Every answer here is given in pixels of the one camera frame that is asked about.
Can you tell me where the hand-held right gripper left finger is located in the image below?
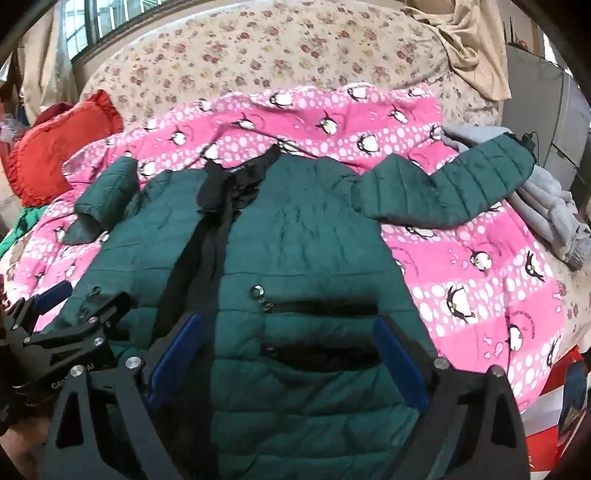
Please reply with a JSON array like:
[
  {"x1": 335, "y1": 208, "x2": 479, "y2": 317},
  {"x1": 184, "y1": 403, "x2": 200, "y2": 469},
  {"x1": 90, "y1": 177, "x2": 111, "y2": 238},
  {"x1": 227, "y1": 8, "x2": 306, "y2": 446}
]
[{"x1": 44, "y1": 313, "x2": 207, "y2": 480}]

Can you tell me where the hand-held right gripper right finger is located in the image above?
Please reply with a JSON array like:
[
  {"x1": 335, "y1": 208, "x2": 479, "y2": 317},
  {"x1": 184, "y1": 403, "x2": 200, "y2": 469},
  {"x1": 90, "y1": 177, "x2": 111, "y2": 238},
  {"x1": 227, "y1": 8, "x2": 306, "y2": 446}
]
[{"x1": 373, "y1": 315, "x2": 533, "y2": 480}]

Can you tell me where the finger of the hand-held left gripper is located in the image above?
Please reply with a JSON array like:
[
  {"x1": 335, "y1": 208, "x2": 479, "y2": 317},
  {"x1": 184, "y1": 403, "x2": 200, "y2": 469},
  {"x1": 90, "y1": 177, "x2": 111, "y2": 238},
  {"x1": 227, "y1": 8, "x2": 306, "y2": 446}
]
[
  {"x1": 21, "y1": 291, "x2": 133, "y2": 358},
  {"x1": 4, "y1": 281, "x2": 75, "y2": 335}
]

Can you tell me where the green puffer jacket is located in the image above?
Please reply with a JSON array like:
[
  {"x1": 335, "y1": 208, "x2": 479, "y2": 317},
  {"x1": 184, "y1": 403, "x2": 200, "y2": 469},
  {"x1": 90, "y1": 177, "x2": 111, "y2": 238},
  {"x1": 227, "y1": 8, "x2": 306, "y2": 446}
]
[{"x1": 62, "y1": 143, "x2": 539, "y2": 480}]

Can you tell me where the green cloth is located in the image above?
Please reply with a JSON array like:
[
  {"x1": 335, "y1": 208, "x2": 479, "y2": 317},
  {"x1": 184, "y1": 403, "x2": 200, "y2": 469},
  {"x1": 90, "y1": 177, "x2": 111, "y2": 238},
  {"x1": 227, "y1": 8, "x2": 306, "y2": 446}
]
[{"x1": 0, "y1": 205, "x2": 48, "y2": 260}]

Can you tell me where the red cloth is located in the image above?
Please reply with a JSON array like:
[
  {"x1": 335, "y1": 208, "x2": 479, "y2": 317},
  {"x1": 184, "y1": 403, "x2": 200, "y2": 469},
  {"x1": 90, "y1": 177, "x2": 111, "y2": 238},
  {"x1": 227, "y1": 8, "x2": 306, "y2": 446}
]
[{"x1": 7, "y1": 90, "x2": 125, "y2": 209}]

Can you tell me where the red box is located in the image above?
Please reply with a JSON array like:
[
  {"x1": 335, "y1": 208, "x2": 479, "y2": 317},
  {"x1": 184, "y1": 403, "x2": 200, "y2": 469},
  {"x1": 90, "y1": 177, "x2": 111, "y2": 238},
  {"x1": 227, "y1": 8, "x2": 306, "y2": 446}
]
[{"x1": 521, "y1": 345, "x2": 591, "y2": 480}]

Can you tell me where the grey sweatshirt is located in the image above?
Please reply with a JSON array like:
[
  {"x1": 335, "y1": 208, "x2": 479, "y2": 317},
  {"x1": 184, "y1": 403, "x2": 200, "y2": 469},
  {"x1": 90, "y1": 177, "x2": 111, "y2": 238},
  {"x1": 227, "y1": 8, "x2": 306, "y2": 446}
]
[{"x1": 442, "y1": 127, "x2": 591, "y2": 274}]

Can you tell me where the beige curtain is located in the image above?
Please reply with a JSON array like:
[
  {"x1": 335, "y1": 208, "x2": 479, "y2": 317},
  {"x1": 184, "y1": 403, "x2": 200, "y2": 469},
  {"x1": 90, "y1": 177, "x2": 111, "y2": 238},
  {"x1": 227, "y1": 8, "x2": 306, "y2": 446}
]
[{"x1": 17, "y1": 9, "x2": 80, "y2": 121}]

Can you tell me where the pink penguin print blanket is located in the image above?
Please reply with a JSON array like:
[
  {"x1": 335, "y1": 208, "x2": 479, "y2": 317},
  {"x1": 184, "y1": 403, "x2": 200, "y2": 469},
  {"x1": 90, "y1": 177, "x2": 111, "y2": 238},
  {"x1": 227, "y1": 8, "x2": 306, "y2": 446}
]
[{"x1": 0, "y1": 83, "x2": 570, "y2": 416}]

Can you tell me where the window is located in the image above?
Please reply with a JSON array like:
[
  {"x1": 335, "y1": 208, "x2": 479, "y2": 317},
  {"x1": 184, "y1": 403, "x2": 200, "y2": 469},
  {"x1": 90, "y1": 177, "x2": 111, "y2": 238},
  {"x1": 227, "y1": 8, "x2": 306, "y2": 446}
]
[{"x1": 59, "y1": 0, "x2": 160, "y2": 63}]

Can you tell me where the grey cabinet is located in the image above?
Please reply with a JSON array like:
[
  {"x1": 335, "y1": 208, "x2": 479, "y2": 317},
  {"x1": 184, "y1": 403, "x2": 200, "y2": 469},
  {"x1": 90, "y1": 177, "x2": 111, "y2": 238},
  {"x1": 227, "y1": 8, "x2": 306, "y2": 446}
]
[{"x1": 505, "y1": 42, "x2": 591, "y2": 197}]

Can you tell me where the floral bed sheet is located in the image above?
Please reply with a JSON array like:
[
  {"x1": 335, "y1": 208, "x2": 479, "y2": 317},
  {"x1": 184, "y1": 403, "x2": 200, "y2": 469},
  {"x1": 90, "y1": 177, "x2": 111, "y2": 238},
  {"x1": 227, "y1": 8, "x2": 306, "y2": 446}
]
[{"x1": 78, "y1": 0, "x2": 591, "y2": 365}]

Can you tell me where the beige cloth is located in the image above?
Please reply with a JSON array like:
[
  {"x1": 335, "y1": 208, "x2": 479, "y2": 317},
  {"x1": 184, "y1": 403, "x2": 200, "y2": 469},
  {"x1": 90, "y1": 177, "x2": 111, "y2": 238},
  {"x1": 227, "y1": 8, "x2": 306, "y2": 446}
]
[{"x1": 401, "y1": 0, "x2": 514, "y2": 101}]

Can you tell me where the black charger cable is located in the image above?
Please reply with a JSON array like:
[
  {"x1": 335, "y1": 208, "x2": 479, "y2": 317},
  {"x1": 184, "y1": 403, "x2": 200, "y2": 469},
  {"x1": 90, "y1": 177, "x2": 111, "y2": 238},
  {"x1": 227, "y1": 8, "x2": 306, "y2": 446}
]
[{"x1": 519, "y1": 130, "x2": 542, "y2": 155}]

